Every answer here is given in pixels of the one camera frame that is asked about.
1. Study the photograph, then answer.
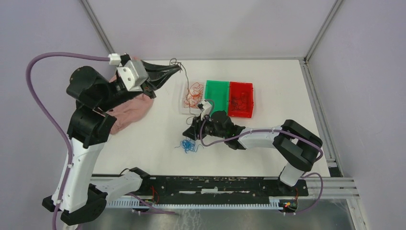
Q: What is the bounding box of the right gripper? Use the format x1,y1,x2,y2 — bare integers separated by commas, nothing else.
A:
182,113,226,141

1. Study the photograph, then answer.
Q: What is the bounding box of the cable bundle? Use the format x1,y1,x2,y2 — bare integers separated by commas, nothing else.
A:
174,138,203,154

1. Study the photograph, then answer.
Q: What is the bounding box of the black cable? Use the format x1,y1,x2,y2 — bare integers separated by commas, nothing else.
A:
169,57,197,125

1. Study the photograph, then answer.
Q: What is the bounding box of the orange cable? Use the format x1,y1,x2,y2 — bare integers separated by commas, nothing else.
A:
183,81,205,109

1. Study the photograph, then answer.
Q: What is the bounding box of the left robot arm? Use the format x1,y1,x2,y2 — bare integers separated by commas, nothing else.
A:
42,59,181,226

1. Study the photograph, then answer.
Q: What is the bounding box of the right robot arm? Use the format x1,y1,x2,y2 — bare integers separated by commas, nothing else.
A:
182,111,324,196

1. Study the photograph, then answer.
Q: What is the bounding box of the clear plastic bin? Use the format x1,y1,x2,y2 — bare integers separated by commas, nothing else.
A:
178,80,206,115

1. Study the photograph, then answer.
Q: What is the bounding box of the green plastic bin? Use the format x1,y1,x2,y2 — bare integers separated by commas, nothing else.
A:
204,80,230,114

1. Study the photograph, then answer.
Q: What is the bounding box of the pink cloth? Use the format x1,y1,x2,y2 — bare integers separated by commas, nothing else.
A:
107,73,154,135

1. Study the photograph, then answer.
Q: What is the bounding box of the red plastic bin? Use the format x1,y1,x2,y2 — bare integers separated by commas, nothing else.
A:
227,81,254,118

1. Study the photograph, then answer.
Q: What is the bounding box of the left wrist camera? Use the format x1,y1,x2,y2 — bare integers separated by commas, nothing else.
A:
116,59,148,92

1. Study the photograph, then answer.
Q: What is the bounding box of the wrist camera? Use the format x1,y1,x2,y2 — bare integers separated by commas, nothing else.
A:
116,59,148,92
197,99,215,121

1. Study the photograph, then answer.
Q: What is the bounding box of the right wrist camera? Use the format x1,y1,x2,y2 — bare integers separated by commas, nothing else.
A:
197,99,215,121

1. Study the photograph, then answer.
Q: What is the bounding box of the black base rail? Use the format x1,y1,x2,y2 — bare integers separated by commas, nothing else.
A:
134,175,309,205

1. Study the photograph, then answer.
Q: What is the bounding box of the white cable duct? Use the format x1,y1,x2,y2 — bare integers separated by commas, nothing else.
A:
108,197,299,210

